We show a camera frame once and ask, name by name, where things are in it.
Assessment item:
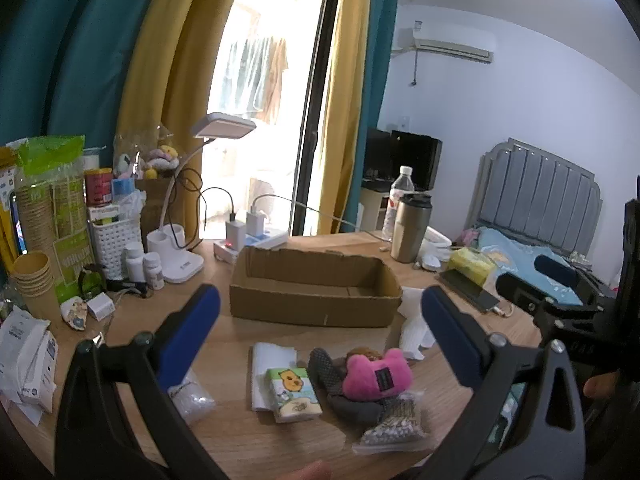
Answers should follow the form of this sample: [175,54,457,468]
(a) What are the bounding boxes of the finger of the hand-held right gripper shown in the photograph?
[496,272,557,319]
[533,254,601,302]

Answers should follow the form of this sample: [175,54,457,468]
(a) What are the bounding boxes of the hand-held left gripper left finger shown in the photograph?
[55,284,231,480]

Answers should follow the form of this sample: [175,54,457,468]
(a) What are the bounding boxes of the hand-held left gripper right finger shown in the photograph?
[400,285,587,480]

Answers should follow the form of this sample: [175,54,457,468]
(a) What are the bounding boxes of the white foam wrap sheets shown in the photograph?
[397,286,436,319]

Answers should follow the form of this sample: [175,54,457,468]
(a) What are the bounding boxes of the clear bubble wrap bag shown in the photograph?
[167,367,217,423]

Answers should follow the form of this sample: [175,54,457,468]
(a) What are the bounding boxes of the pink plush toy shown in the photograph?
[342,347,414,402]

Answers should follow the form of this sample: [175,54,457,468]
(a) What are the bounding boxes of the cartoon print tissue pack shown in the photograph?
[265,367,322,424]

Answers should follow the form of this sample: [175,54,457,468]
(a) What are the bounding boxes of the brown cardboard box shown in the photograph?
[229,246,404,328]

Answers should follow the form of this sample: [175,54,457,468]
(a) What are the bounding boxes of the person's right hand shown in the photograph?
[583,374,624,397]

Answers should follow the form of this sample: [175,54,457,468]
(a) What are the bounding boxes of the person's left hand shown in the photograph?
[279,461,332,480]

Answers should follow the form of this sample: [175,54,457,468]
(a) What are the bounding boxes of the light blue bed sheet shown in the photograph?
[477,227,621,307]

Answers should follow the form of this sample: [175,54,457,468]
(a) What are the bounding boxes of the black smartphone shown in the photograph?
[437,269,502,314]

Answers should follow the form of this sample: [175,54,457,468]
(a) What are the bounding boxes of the yellow cloth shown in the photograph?
[448,247,496,286]

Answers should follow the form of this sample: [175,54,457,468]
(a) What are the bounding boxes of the grey padded bed headboard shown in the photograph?
[465,137,604,271]

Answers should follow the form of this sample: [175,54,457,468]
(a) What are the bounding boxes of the white desk lamp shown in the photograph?
[146,112,257,284]

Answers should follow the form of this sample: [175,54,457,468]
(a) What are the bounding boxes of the small white adapter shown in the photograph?
[86,295,116,321]

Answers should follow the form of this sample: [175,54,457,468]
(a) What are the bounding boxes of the white lidded container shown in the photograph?
[423,227,453,261]

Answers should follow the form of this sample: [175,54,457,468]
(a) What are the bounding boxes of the clear bag of beads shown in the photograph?
[352,392,436,456]

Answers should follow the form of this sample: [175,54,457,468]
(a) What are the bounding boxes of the steel tumbler with black lid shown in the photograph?
[390,192,433,264]

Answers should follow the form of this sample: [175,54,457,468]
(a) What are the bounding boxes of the white perforated plastic basket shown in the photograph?
[89,220,144,281]

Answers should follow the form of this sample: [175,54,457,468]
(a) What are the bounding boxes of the small patterned pouch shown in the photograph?
[60,296,91,334]

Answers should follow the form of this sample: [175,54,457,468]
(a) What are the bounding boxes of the white power strip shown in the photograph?
[214,230,290,264]

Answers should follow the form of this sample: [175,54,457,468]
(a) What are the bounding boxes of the brown paper bag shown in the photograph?
[135,175,177,247]

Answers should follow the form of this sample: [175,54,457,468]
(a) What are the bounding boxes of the white plastic bag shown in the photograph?
[117,190,147,221]

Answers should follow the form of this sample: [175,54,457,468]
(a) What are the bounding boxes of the clear plastic water bottle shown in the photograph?
[382,165,416,242]

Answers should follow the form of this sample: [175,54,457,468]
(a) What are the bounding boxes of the white bedside cabinet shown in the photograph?
[359,182,396,234]

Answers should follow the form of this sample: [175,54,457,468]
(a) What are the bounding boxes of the stack of paper cups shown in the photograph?
[11,251,61,332]

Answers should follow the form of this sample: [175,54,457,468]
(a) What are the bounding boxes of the white wet wipes packs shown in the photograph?
[0,305,59,427]

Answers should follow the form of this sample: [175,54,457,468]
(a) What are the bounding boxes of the red tin can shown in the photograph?
[84,167,115,209]

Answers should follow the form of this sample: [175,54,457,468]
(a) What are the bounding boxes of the black monitor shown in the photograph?
[365,127,444,192]

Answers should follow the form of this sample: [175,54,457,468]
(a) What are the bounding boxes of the clear bag of plush toys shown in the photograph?
[114,127,181,181]

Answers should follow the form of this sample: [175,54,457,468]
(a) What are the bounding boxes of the green packet of paper cups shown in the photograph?
[15,135,109,307]

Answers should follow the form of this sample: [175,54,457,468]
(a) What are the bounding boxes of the yellow packet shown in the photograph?
[0,145,26,272]

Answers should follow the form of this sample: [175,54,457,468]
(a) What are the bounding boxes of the white air conditioner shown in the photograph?
[414,27,496,65]

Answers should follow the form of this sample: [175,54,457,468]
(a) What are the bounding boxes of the narrow yellow curtain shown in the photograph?
[317,0,382,236]

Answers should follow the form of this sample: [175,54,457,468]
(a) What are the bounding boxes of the narrow teal curtain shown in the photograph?
[345,0,401,234]

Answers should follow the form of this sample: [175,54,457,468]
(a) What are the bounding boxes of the hanging clothes outside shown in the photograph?
[220,35,292,126]

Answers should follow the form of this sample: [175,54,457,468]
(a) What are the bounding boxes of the wide yellow curtain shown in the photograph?
[117,0,251,242]

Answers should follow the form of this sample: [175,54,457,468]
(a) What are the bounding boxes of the wide teal curtain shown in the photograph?
[0,0,177,152]

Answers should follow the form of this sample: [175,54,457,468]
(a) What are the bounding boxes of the white charger with black cable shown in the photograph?
[225,219,246,250]

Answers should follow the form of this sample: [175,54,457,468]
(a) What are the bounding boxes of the black charging cable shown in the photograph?
[175,167,242,256]

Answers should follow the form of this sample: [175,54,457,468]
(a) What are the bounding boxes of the black door frame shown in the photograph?
[290,0,347,239]

